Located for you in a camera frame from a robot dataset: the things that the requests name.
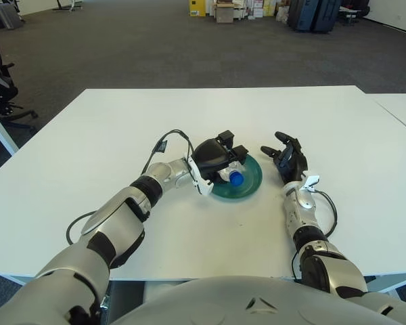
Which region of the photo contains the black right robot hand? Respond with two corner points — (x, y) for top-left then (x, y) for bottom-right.
(260, 131), (309, 186)

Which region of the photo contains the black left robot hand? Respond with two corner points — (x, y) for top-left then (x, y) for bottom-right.
(192, 129), (248, 186)

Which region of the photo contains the clear bottle with blue cap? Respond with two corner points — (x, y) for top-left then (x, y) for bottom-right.
(217, 161), (246, 188)

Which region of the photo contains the green round plate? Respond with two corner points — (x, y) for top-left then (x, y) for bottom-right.
(209, 154), (264, 204)

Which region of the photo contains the yellow box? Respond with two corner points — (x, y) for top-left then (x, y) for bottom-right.
(188, 0), (206, 17)

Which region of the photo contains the grey robot torso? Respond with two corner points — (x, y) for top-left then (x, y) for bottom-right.
(104, 276), (406, 325)

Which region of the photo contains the black suitcase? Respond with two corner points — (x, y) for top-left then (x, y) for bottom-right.
(287, 0), (317, 33)

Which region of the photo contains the white plastic bag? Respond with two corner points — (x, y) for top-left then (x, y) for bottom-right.
(275, 6), (290, 24)

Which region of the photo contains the stack of white cartons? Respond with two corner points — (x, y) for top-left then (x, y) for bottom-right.
(235, 0), (278, 20)

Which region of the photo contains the dark blue suitcase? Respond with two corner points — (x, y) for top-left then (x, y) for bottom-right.
(311, 0), (342, 35)

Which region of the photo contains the white desk leg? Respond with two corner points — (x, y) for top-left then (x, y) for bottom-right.
(0, 101), (20, 158)

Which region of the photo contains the grey bin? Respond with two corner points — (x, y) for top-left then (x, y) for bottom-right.
(0, 5), (24, 30)

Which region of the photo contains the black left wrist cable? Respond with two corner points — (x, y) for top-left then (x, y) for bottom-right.
(141, 129), (196, 177)

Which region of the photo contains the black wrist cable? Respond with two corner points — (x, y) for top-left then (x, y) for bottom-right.
(313, 189), (337, 238)
(141, 129), (196, 177)

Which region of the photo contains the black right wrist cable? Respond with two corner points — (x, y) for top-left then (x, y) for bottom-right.
(313, 189), (337, 238)

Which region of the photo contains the black left elbow cable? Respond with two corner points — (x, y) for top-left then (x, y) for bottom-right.
(66, 209), (99, 246)

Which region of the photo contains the white table frame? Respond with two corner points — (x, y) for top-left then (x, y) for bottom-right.
(0, 272), (406, 295)

